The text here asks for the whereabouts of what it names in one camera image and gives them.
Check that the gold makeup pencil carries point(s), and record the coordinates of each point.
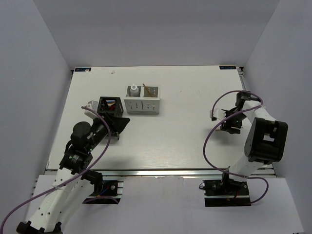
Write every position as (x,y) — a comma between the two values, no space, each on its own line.
(147,90)
(218,129)

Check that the blue label sticker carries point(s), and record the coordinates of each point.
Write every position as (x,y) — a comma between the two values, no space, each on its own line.
(227,67)
(82,70)

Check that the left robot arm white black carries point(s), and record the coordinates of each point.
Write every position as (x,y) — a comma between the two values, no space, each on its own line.
(74,181)

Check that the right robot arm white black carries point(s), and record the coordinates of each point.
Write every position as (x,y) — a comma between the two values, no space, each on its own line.
(266,139)

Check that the black mesh organizer box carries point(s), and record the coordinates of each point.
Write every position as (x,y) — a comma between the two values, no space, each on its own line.
(111,110)

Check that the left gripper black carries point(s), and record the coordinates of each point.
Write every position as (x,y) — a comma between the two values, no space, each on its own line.
(117,124)

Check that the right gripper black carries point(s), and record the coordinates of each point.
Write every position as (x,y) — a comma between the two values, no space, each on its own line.
(225,126)

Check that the blue label sticker right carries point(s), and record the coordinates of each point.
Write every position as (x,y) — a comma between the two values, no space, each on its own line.
(227,67)

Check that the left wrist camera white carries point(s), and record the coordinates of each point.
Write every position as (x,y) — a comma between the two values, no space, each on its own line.
(92,105)

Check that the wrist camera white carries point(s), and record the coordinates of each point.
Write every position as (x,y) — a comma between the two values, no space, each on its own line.
(217,114)
(92,105)

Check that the blue label sticker left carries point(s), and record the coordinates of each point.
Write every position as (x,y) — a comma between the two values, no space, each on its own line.
(82,70)

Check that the white slotted organizer box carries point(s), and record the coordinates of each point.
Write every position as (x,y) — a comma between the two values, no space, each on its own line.
(143,105)

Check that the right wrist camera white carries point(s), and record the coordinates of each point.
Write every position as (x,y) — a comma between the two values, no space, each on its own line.
(217,114)

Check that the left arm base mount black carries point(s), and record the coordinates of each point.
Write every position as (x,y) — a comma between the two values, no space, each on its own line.
(109,192)

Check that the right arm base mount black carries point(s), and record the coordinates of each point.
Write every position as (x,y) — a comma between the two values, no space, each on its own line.
(215,195)

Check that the white spray bottle teal base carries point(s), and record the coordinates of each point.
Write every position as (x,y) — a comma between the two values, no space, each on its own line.
(134,90)

